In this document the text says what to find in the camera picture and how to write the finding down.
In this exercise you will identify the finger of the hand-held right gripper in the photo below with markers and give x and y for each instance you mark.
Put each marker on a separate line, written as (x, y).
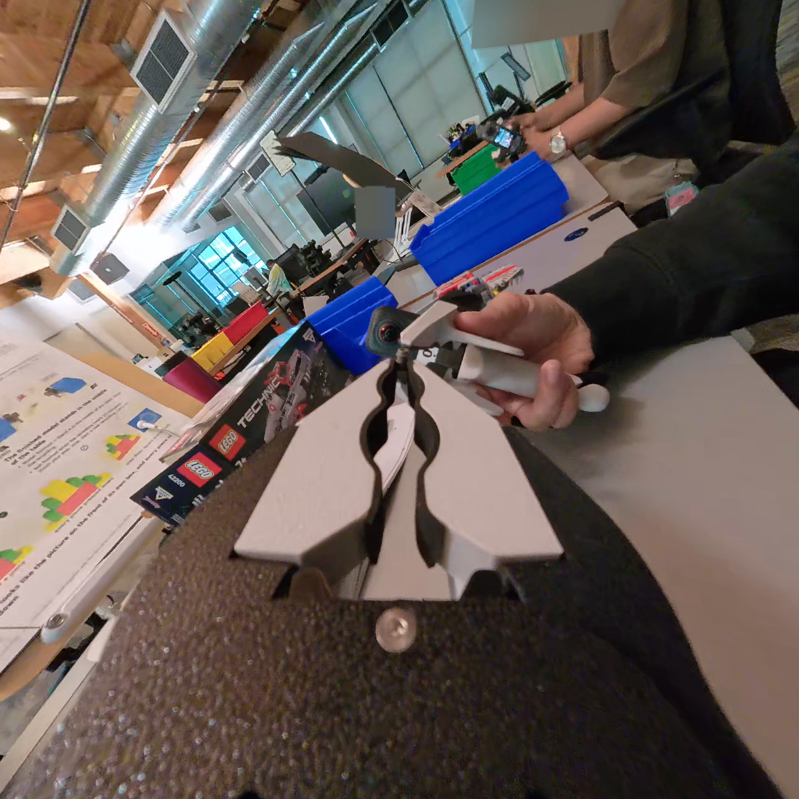
(434, 324)

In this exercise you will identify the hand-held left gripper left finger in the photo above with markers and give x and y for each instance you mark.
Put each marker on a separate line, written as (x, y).
(306, 493)

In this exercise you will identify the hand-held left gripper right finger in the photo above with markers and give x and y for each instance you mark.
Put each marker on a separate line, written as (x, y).
(487, 493)

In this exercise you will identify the person's right hand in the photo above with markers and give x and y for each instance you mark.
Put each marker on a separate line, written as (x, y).
(543, 331)

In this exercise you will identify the small blue plastic bin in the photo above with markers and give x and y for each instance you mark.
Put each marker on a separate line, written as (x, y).
(349, 318)

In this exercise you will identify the black toy set box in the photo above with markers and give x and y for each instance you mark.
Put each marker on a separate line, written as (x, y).
(249, 412)

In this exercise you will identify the large blue plastic bin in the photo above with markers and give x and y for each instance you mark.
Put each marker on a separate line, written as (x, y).
(493, 212)

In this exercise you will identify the red plastic bin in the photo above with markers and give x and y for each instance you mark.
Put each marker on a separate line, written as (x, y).
(246, 321)

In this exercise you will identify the black monitor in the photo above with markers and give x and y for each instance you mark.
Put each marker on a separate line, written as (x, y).
(324, 200)

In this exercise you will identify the green plastic bin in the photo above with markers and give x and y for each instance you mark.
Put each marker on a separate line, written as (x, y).
(477, 168)

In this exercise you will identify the white poster clip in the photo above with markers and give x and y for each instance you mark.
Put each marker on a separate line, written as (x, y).
(147, 426)
(75, 605)

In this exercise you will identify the glass window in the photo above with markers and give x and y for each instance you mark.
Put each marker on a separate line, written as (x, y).
(221, 259)

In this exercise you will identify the black light reflector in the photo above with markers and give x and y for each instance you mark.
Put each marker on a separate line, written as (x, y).
(337, 153)

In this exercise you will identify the brown cardboard board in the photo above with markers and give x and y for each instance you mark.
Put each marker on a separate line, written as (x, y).
(143, 381)

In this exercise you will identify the silver wristwatch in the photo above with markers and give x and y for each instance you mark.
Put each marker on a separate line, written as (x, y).
(557, 142)

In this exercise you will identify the printed instruction poster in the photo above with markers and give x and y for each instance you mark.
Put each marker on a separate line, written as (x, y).
(62, 437)

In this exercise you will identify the black ceiling speaker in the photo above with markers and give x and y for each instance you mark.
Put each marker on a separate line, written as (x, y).
(110, 268)

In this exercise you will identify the metal ceiling pipe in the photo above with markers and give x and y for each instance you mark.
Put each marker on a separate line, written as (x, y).
(43, 118)

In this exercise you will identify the black handheld camera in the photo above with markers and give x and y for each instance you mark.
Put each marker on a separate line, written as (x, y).
(502, 138)

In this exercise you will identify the narrow silver air duct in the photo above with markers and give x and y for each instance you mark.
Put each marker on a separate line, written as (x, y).
(274, 100)

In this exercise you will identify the wide silver air duct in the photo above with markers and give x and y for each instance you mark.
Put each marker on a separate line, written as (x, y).
(131, 143)

